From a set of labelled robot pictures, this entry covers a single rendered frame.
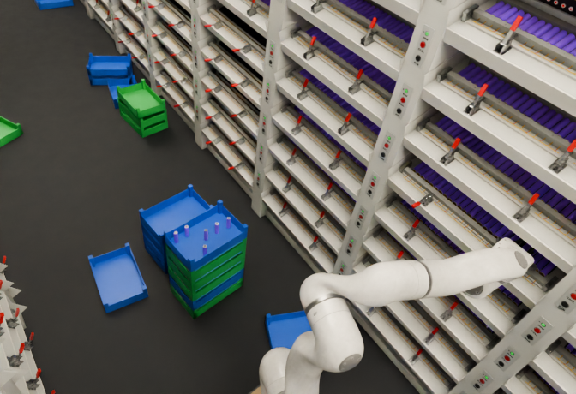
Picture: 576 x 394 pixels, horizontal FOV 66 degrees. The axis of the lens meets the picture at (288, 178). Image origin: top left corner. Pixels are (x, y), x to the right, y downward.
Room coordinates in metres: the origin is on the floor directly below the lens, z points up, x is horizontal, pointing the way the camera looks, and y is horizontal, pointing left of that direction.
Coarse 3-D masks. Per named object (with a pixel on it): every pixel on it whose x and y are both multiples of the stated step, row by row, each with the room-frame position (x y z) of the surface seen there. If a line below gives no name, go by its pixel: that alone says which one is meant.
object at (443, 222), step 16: (400, 160) 1.22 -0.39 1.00; (416, 160) 1.27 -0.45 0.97; (400, 176) 1.20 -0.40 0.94; (400, 192) 1.15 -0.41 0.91; (416, 192) 1.13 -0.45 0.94; (416, 208) 1.09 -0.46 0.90; (432, 208) 1.07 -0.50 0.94; (448, 224) 1.01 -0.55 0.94; (464, 240) 0.95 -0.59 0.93; (560, 272) 0.85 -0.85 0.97; (512, 288) 0.81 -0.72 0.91; (528, 288) 0.80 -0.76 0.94; (544, 288) 0.79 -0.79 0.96; (528, 304) 0.77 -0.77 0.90
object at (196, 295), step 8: (240, 264) 1.21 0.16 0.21; (168, 272) 1.13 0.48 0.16; (232, 272) 1.18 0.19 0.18; (176, 280) 1.09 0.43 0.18; (216, 280) 1.10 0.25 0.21; (224, 280) 1.14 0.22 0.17; (184, 288) 1.04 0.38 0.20; (208, 288) 1.07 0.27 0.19; (192, 296) 1.00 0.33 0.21; (200, 296) 1.03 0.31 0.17
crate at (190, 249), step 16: (224, 208) 1.34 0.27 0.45; (192, 224) 1.24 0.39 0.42; (208, 224) 1.26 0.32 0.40; (224, 224) 1.28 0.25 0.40; (240, 224) 1.26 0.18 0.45; (192, 240) 1.16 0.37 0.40; (208, 240) 1.18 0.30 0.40; (224, 240) 1.19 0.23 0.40; (240, 240) 1.20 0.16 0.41; (192, 256) 1.08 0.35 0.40; (208, 256) 1.07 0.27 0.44
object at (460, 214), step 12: (408, 168) 1.21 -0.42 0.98; (420, 180) 1.16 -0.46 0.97; (432, 192) 1.11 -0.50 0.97; (444, 204) 1.07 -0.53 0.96; (468, 216) 1.02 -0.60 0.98; (480, 228) 0.98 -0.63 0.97; (480, 240) 0.95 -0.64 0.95; (492, 240) 0.94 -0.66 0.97; (528, 276) 0.83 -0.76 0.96; (540, 276) 0.82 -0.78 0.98
